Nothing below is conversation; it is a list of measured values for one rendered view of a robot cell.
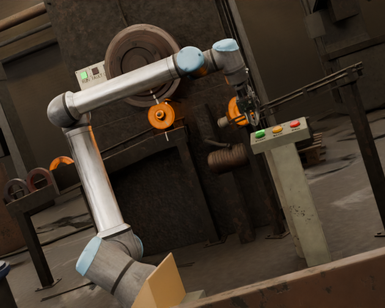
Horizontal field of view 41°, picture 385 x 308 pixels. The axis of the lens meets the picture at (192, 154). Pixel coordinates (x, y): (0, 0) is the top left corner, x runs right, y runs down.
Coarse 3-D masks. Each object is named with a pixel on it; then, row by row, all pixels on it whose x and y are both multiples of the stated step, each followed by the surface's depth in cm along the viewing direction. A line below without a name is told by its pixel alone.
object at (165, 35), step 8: (136, 24) 289; (144, 24) 288; (120, 32) 292; (128, 32) 291; (160, 32) 287; (112, 40) 294; (168, 40) 287; (112, 48) 295; (176, 48) 287; (104, 64) 297; (176, 80) 290; (176, 88) 290; (168, 96) 292; (136, 104) 297; (144, 104) 296; (152, 104) 295
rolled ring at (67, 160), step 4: (60, 156) 318; (64, 156) 317; (56, 160) 317; (60, 160) 316; (64, 160) 315; (68, 160) 314; (72, 160) 316; (52, 164) 318; (56, 164) 318; (52, 168) 318
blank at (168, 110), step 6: (150, 108) 297; (156, 108) 296; (162, 108) 295; (168, 108) 295; (150, 114) 297; (168, 114) 295; (174, 114) 297; (150, 120) 298; (156, 120) 297; (168, 120) 296; (156, 126) 298; (162, 126) 297; (168, 126) 297
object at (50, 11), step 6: (48, 6) 566; (48, 12) 568; (54, 18) 567; (54, 24) 568; (54, 30) 570; (60, 36) 569; (60, 42) 570; (60, 48) 572; (66, 48) 570; (66, 54) 571; (66, 60) 573; (72, 66) 572; (72, 72) 573; (72, 78) 574; (78, 84) 574; (78, 90) 575; (90, 120) 578
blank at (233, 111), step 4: (232, 100) 269; (232, 104) 270; (232, 108) 271; (236, 108) 271; (232, 112) 272; (236, 112) 271; (252, 112) 264; (232, 116) 273; (236, 116) 270; (252, 116) 265; (236, 120) 271; (244, 120) 267; (240, 124) 270; (244, 124) 268
